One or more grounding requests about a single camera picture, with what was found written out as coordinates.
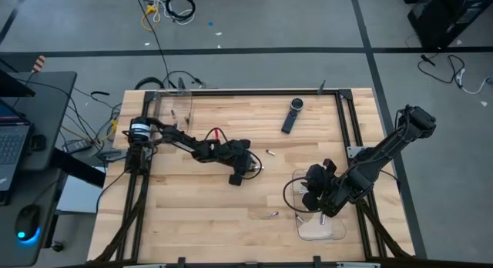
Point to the grey desk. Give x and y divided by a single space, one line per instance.
46 114

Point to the white grey box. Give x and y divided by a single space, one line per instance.
77 198

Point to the black grey handheld camera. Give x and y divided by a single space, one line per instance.
289 123

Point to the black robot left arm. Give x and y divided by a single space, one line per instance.
185 145

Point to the orange black striped piece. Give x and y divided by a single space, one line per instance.
38 63

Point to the black flat desk monitor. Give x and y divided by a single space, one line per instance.
13 85

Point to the black computer mouse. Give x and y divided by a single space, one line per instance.
27 222

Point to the clear plastic tray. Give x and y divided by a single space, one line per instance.
181 102
308 231

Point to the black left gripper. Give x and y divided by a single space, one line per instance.
237 154

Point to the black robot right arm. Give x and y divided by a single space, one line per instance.
389 148

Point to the black remote control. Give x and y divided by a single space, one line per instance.
77 146

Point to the large black equipment case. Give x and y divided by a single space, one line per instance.
450 17

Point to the black laptop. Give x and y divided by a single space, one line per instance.
11 145

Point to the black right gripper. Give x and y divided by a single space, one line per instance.
319 183

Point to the black aluminium table frame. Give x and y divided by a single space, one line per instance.
269 92

